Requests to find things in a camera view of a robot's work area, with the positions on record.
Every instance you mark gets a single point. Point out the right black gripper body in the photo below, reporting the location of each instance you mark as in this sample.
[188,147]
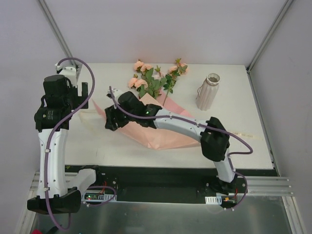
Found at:
[113,118]

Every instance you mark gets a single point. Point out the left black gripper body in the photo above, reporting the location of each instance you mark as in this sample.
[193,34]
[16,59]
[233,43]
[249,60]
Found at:
[84,95]

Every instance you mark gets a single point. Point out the pink flowers with green leaves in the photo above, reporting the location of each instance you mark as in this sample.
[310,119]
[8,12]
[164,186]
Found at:
[153,81]

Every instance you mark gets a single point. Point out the cream ribbon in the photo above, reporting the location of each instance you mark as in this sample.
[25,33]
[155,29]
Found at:
[92,121]

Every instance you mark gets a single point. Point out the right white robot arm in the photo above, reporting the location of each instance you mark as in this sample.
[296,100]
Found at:
[210,134]

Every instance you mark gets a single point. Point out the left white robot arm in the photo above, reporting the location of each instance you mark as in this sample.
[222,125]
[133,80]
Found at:
[54,195]

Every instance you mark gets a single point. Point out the white ribbed ceramic vase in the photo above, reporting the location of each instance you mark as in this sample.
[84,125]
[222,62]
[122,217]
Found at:
[207,91]

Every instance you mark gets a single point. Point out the red object at bottom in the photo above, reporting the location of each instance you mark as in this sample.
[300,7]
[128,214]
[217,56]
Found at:
[36,231]

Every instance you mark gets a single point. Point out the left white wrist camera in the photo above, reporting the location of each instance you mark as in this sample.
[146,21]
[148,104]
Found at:
[69,72]

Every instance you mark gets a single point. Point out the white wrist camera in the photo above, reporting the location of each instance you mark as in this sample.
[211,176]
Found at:
[114,93]
[69,72]

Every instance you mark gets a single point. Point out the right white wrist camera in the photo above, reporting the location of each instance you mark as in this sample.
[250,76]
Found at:
[114,93]

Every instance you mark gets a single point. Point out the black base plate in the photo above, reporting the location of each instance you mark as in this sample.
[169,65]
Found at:
[160,185]

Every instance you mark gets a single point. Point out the left white cable duct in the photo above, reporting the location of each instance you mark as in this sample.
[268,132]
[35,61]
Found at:
[96,197]

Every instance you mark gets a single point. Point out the white cable duct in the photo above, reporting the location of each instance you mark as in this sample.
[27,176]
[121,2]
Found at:
[220,199]
[96,197]

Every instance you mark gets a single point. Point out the left aluminium frame post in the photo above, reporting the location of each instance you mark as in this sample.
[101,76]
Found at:
[54,27]

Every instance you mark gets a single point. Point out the aluminium frame post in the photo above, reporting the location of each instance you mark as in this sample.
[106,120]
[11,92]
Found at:
[270,33]
[54,27]

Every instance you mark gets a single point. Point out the right white cable duct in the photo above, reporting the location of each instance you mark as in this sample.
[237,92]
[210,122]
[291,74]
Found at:
[220,199]

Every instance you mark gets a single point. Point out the aluminium front rail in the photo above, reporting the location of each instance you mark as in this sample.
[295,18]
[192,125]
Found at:
[257,185]

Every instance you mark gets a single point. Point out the right aluminium frame post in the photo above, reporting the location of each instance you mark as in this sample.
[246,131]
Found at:
[270,33]

